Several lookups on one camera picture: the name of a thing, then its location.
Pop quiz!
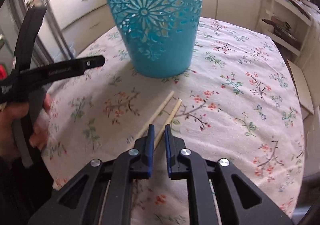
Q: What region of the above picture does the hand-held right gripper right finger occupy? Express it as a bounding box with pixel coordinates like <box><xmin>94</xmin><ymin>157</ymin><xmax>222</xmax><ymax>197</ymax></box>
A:
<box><xmin>164</xmin><ymin>124</ymin><xmax>293</xmax><ymax>225</ymax></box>

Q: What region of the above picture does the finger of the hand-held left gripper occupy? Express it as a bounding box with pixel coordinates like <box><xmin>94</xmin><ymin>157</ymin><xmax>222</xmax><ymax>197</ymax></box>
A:
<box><xmin>24</xmin><ymin>55</ymin><xmax>105</xmax><ymax>86</ymax></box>

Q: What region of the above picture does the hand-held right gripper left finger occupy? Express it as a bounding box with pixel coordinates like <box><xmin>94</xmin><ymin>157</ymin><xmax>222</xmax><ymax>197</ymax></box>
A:
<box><xmin>27</xmin><ymin>124</ymin><xmax>155</xmax><ymax>225</ymax></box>

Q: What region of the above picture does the wooden chopstick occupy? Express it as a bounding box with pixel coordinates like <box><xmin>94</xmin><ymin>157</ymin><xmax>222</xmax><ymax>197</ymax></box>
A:
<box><xmin>133</xmin><ymin>90</ymin><xmax>175</xmax><ymax>139</ymax></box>
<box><xmin>153</xmin><ymin>99</ymin><xmax>182</xmax><ymax>150</ymax></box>

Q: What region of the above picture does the teal cut-out plastic basket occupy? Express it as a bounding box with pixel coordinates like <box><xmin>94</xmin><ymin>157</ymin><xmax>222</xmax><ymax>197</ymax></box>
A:
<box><xmin>96</xmin><ymin>0</ymin><xmax>207</xmax><ymax>79</ymax></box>

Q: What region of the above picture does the person's left hand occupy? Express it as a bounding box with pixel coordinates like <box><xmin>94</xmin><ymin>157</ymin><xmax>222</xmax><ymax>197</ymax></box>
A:
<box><xmin>0</xmin><ymin>93</ymin><xmax>53</xmax><ymax>158</ymax></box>

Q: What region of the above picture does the stainless steel refrigerator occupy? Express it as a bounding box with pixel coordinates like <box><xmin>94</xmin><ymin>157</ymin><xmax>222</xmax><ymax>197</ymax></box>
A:
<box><xmin>5</xmin><ymin>0</ymin><xmax>75</xmax><ymax>65</ymax></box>

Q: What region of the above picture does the white drawer cabinet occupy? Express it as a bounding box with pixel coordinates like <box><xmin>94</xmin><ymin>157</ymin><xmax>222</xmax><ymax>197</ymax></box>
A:
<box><xmin>47</xmin><ymin>0</ymin><xmax>110</xmax><ymax>37</ymax></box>

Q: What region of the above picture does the floral tablecloth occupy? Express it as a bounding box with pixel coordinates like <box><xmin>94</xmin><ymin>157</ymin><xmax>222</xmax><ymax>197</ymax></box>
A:
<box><xmin>41</xmin><ymin>17</ymin><xmax>307</xmax><ymax>225</ymax></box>

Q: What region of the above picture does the person's black clothing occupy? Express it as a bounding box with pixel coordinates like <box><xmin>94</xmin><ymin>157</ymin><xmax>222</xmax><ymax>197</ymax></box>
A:
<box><xmin>0</xmin><ymin>155</ymin><xmax>54</xmax><ymax>225</ymax></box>

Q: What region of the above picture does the beige wooden board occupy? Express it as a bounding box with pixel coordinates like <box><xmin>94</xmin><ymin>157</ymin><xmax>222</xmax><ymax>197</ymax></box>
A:
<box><xmin>286</xmin><ymin>58</ymin><xmax>315</xmax><ymax>115</ymax></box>

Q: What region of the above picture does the lidded pan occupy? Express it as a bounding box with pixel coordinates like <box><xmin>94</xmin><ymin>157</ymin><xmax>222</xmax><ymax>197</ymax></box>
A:
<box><xmin>265</xmin><ymin>16</ymin><xmax>302</xmax><ymax>44</ymax></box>

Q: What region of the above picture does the white shelf rack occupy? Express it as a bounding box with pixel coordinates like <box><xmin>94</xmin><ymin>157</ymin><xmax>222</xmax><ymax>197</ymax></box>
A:
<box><xmin>260</xmin><ymin>0</ymin><xmax>313</xmax><ymax>58</ymax></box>

